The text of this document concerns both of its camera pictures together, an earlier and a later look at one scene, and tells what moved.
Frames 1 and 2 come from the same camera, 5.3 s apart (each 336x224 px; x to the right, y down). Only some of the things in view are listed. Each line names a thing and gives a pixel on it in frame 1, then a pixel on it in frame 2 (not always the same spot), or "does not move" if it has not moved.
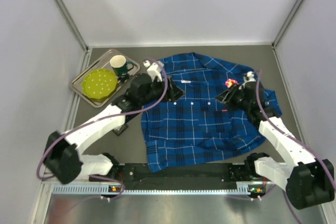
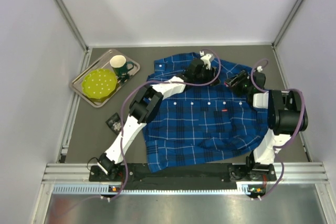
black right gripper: [233, 94] to [234, 82]
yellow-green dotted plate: [100, 85] does not move
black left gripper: [167, 90] to [210, 72]
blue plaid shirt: [198, 128] does not move
